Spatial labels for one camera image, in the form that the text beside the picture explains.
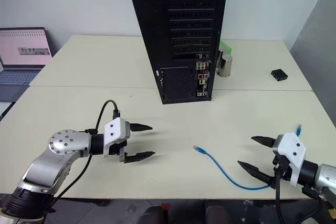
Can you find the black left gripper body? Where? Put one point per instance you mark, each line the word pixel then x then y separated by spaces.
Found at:
pixel 116 149

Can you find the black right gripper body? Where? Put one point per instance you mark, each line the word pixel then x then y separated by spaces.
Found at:
pixel 284 171

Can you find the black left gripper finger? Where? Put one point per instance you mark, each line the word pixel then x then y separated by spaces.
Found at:
pixel 139 157
pixel 140 127

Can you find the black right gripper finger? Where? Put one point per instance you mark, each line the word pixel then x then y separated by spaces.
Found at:
pixel 256 171
pixel 263 140

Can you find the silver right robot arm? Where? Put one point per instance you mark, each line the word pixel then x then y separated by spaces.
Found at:
pixel 326 176

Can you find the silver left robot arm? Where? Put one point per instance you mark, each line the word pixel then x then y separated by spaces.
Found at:
pixel 59 146

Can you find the black computer tower case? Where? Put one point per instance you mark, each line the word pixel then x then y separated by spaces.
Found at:
pixel 181 37

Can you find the green box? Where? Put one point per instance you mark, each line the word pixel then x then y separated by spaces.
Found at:
pixel 227 47

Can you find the grey partition panel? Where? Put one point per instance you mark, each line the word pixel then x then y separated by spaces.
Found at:
pixel 317 51

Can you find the open laptop with pink screen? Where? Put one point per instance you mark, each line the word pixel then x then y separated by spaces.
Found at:
pixel 23 51

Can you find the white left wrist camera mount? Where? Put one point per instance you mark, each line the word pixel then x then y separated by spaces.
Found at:
pixel 115 129

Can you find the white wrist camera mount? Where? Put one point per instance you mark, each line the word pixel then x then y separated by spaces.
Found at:
pixel 291 146
pixel 115 129

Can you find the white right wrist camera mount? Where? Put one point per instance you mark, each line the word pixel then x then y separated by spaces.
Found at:
pixel 291 146

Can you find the small black box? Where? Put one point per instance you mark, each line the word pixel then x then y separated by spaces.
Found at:
pixel 279 74

